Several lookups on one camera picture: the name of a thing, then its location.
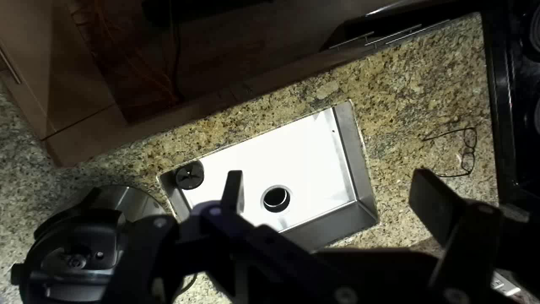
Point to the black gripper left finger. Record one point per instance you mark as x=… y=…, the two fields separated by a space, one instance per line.
x=264 y=253

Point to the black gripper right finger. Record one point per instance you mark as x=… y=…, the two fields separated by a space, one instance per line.
x=462 y=236

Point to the wooden base cabinet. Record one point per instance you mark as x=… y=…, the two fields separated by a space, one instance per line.
x=68 y=67

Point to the round black knob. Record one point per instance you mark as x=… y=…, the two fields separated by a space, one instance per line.
x=188 y=175

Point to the black stove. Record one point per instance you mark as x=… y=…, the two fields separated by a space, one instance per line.
x=516 y=111

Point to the black panel with silver strip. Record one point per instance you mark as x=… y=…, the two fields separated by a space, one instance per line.
x=394 y=22

